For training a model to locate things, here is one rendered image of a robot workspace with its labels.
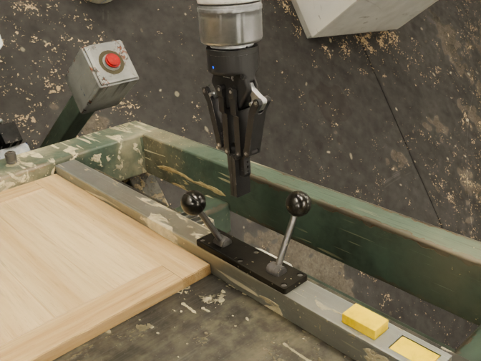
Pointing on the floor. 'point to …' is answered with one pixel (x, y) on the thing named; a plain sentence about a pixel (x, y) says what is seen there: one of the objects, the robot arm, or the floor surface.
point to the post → (66, 124)
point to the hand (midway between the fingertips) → (239, 173)
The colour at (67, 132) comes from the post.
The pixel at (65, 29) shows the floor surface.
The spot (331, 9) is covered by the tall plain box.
